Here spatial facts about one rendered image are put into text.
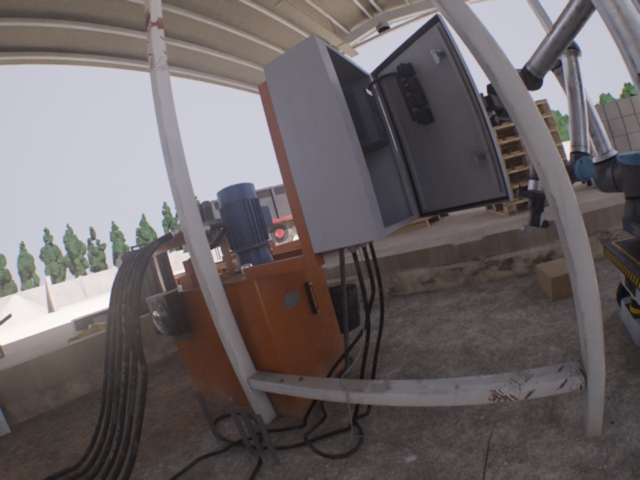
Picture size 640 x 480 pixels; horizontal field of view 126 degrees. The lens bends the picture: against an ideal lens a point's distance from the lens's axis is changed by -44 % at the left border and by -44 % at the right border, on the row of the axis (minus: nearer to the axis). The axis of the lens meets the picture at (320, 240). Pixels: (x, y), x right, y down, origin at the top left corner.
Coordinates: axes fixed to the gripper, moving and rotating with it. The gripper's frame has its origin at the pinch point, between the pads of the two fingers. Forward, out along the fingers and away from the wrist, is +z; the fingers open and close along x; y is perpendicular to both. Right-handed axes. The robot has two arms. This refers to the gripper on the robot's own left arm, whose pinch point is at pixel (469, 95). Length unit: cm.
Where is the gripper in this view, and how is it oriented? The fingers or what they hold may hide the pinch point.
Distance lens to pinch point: 91.2
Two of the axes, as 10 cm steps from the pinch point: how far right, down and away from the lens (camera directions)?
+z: -8.8, 2.7, -3.9
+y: 2.7, 9.6, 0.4
